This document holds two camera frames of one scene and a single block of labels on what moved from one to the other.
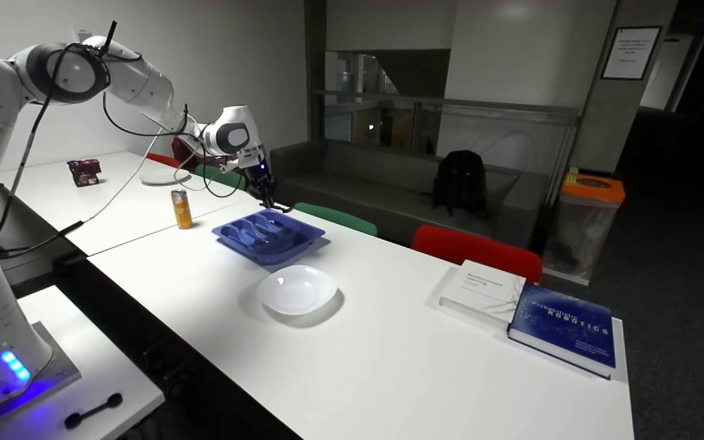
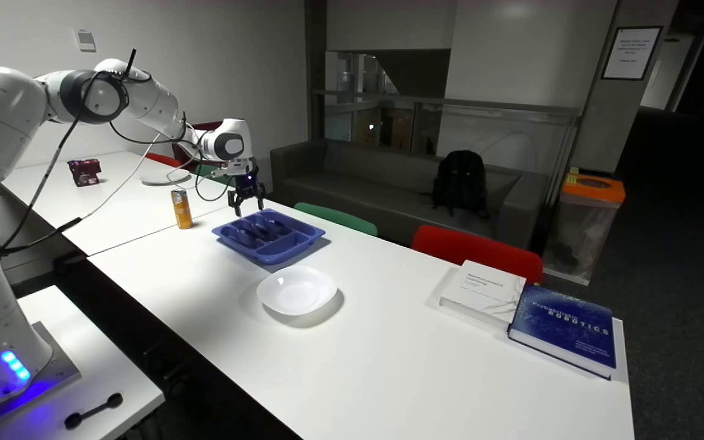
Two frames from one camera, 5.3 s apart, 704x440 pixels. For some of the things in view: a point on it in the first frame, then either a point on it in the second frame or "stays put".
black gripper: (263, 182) -> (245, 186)
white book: (477, 289) stays put
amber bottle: (181, 206) stays put
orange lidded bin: (586, 223) stays put
